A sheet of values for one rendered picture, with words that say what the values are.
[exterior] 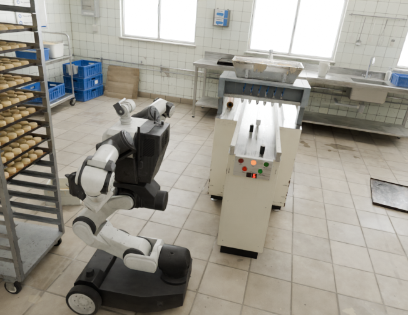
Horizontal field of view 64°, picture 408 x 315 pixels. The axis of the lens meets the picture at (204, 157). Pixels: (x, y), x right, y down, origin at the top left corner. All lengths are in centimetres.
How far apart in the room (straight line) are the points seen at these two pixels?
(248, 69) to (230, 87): 21
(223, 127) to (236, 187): 74
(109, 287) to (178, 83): 462
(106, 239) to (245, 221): 94
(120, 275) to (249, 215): 93
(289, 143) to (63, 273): 195
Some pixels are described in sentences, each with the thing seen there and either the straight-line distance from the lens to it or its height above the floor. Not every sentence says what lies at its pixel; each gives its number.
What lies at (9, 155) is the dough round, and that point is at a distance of 203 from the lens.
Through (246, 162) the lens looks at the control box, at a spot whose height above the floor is 81.
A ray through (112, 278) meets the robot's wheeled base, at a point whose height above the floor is 17.
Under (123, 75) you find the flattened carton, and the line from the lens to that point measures 642.
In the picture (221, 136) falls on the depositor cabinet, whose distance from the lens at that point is 284.
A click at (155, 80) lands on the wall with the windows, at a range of 633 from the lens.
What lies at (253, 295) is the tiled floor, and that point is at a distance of 235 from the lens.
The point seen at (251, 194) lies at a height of 56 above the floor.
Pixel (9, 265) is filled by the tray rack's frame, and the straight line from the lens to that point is 243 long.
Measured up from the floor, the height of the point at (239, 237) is 19.
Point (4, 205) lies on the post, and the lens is 203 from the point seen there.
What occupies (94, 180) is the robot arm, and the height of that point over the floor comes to 107.
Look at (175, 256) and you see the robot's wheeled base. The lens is 202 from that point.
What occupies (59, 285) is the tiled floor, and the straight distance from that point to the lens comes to 243.
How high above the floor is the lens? 169
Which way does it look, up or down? 25 degrees down
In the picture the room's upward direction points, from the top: 5 degrees clockwise
